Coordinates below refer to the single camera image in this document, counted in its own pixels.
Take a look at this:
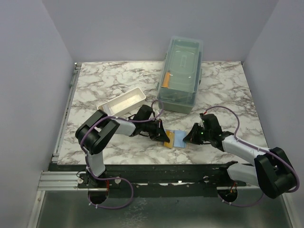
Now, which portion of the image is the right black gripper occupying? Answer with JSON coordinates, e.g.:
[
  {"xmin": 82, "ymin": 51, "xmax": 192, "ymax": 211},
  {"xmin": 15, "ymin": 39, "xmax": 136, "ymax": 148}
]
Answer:
[{"xmin": 183, "ymin": 123, "xmax": 212, "ymax": 145}]

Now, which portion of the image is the orange tool inside toolbox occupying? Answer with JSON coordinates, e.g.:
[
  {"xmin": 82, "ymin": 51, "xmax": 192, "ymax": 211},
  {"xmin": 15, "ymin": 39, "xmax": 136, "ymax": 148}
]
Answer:
[{"xmin": 162, "ymin": 71, "xmax": 171, "ymax": 88}]

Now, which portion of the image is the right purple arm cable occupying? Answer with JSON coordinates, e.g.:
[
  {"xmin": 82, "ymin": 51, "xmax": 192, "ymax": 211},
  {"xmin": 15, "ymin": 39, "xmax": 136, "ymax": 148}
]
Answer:
[{"xmin": 201, "ymin": 105, "xmax": 300, "ymax": 207}]

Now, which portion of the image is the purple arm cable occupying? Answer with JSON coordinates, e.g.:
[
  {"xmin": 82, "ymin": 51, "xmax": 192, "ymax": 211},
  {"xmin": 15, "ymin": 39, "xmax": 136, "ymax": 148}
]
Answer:
[
  {"xmin": 201, "ymin": 105, "xmax": 300, "ymax": 207},
  {"xmin": 80, "ymin": 99, "xmax": 164, "ymax": 210}
]

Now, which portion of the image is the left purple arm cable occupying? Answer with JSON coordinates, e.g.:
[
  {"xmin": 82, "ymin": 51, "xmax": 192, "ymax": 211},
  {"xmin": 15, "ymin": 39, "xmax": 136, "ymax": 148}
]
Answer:
[{"xmin": 80, "ymin": 99, "xmax": 164, "ymax": 210}]

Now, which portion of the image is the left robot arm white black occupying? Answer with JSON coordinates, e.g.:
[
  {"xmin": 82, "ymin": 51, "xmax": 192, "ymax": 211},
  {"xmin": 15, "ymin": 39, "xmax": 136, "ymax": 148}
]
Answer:
[{"xmin": 75, "ymin": 104, "xmax": 170, "ymax": 188}]

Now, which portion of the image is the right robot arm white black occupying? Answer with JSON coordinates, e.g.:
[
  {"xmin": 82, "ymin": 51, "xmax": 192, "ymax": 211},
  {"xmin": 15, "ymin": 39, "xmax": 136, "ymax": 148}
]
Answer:
[{"xmin": 183, "ymin": 114, "xmax": 299, "ymax": 199}]

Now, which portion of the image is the translucent green plastic toolbox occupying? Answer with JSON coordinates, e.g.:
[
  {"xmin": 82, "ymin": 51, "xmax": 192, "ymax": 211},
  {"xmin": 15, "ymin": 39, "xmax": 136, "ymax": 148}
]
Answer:
[{"xmin": 157, "ymin": 36, "xmax": 203, "ymax": 114}]

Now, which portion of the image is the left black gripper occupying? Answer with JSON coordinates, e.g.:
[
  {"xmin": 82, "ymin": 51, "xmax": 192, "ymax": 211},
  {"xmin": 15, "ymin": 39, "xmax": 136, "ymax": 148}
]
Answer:
[{"xmin": 142, "ymin": 119, "xmax": 170, "ymax": 143}]

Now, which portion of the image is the aluminium frame rail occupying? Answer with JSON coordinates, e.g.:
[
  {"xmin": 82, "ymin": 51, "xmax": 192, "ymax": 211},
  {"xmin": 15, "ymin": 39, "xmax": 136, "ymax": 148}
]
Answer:
[{"xmin": 28, "ymin": 63, "xmax": 82, "ymax": 228}]

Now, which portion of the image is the white rectangular plastic tray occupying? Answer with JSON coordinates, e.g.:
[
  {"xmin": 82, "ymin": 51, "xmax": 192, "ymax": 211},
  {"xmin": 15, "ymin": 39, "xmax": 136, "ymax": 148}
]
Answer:
[{"xmin": 97, "ymin": 87, "xmax": 146, "ymax": 117}]

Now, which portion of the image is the gold credit card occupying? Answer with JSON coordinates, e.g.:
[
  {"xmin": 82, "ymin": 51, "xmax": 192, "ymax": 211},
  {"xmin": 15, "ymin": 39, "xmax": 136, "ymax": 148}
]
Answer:
[{"xmin": 163, "ymin": 130, "xmax": 175, "ymax": 149}]

